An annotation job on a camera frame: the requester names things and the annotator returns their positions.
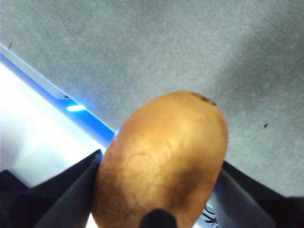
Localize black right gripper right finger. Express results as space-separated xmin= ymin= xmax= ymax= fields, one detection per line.
xmin=214 ymin=161 xmax=304 ymax=228

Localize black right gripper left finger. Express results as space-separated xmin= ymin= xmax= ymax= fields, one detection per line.
xmin=0 ymin=149 xmax=103 ymax=228

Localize brown potato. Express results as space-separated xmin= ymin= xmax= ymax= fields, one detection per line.
xmin=92 ymin=90 xmax=229 ymax=228

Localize white board with blue edge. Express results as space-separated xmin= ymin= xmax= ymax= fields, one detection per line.
xmin=0 ymin=44 xmax=223 ymax=228

